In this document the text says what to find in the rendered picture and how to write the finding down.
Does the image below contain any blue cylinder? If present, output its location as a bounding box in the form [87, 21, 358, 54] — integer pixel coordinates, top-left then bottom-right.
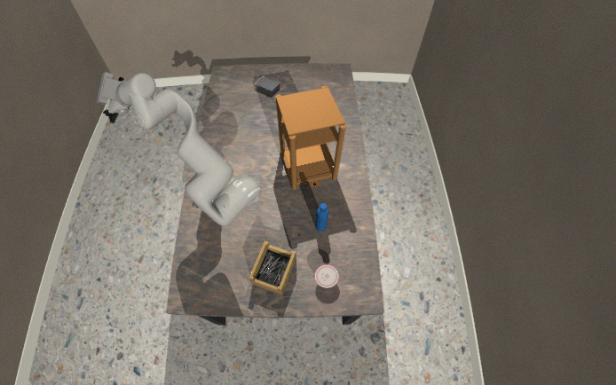
[315, 203, 328, 232]

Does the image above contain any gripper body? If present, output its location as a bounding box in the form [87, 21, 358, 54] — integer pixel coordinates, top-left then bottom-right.
[108, 99, 132, 116]

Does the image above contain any wooden shelving unit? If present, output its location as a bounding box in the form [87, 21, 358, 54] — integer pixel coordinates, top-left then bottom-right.
[276, 86, 346, 190]

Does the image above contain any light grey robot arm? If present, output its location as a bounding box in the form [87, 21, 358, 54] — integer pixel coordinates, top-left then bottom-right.
[97, 72, 261, 226]

